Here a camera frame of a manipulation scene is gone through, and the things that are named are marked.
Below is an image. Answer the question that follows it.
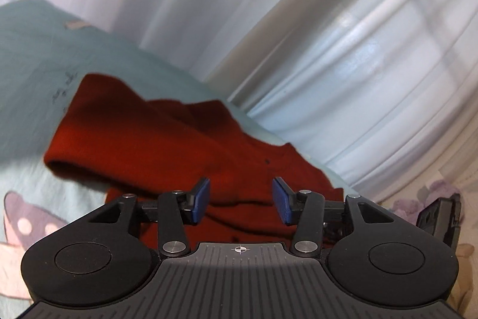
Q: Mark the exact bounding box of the red knit sweater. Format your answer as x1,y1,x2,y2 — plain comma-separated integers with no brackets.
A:
43,73,345,248

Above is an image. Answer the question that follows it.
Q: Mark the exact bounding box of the white curtain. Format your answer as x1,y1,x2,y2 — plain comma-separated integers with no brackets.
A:
0,0,478,205

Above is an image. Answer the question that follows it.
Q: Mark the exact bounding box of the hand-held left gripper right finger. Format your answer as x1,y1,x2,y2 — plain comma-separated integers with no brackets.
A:
272,177,393,257

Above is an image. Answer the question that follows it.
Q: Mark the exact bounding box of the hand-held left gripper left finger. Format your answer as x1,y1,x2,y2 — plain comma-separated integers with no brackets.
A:
90,177,212,257

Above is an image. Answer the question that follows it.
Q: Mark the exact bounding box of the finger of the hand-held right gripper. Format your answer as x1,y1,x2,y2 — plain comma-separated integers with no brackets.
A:
416,193,462,249

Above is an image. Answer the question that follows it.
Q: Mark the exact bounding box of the light blue mushroom print bedsheet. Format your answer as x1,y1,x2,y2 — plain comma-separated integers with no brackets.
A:
0,0,472,319

